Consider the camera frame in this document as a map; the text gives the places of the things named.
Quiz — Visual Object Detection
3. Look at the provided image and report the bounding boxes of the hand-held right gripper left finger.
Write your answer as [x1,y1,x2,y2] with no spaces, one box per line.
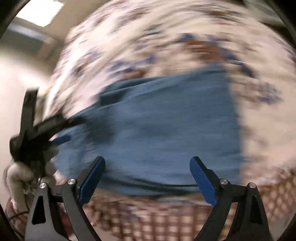
[26,156,106,241]

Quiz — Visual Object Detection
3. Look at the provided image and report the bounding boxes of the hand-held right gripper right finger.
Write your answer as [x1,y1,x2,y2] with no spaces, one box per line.
[190,156,271,241]

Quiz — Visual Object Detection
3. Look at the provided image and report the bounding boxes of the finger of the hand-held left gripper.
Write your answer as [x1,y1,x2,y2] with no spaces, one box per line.
[44,116,87,139]
[50,135,72,147]

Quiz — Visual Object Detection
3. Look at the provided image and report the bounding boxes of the blue denim pants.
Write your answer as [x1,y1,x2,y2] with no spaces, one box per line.
[52,64,245,197]

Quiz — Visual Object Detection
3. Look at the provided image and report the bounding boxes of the person's left hand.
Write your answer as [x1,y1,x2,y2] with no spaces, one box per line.
[3,148,59,209]

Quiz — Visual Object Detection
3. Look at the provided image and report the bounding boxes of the floral bed quilt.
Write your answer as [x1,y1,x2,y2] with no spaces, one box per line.
[44,0,296,241]

